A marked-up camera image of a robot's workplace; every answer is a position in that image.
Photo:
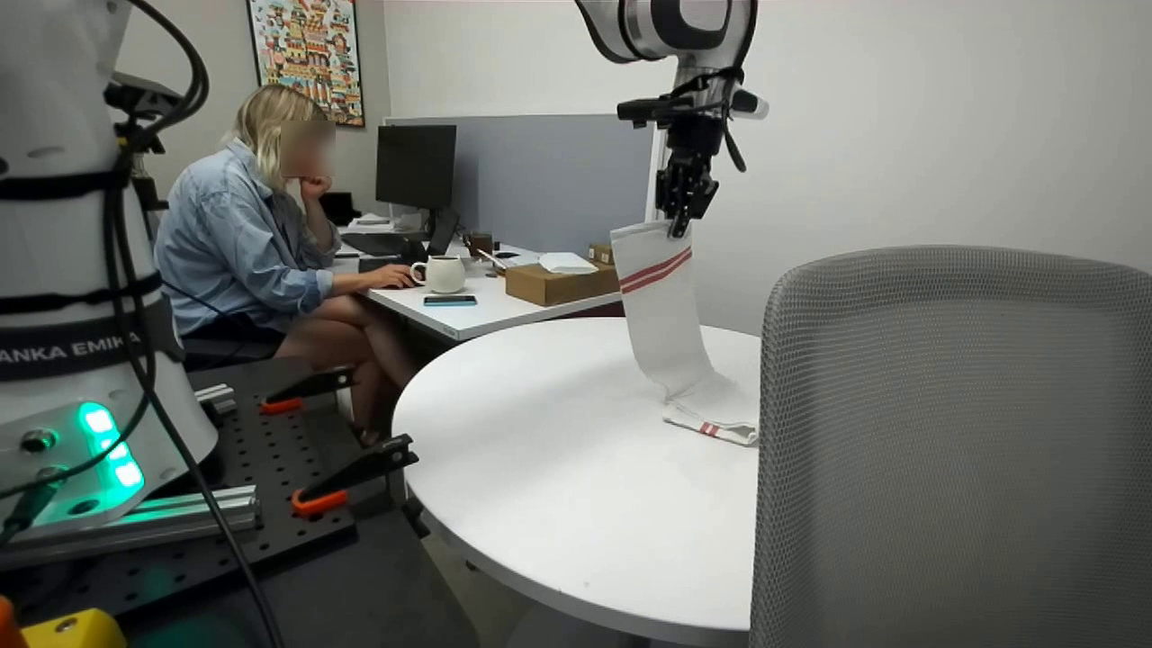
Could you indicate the white towel with red stripes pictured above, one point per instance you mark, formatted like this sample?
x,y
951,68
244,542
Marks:
x,y
658,324

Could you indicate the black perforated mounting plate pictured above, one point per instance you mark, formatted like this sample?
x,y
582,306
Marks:
x,y
258,451

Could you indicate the small labelled cardboard box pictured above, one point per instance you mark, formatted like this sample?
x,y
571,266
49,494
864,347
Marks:
x,y
597,258

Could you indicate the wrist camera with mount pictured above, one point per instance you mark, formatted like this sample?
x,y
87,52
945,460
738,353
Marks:
x,y
688,104

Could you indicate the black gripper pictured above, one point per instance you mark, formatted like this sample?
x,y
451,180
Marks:
x,y
688,149

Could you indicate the white paper envelope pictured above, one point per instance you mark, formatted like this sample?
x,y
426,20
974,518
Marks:
x,y
567,259

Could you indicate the dark office chair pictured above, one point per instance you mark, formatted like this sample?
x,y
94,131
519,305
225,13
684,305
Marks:
x,y
229,347

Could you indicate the orange plastic object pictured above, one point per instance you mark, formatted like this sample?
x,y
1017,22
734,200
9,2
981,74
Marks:
x,y
9,629

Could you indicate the stack of papers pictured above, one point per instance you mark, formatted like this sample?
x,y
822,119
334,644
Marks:
x,y
364,226

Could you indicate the yellow plastic object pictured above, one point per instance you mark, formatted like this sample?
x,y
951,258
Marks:
x,y
72,631

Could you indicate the grey office chair back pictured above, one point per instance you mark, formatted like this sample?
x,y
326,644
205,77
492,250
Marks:
x,y
960,456

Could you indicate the smartphone with teal case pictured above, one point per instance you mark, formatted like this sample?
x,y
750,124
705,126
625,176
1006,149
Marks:
x,y
451,301

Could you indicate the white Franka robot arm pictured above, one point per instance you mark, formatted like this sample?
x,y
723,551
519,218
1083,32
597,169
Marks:
x,y
72,180

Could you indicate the white ceramic mug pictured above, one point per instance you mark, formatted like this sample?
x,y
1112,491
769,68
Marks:
x,y
447,275

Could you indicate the black computer monitor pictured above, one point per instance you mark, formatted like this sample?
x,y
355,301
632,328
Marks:
x,y
416,168

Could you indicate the aluminium rail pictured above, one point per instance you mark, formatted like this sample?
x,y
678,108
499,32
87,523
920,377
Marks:
x,y
193,505

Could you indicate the brown cardboard box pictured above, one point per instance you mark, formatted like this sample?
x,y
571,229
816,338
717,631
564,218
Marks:
x,y
552,286

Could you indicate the colourful framed wall picture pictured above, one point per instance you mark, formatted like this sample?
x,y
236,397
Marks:
x,y
306,54

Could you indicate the blonde woman in denim shirt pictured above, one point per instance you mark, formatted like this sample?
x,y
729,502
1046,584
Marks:
x,y
229,240

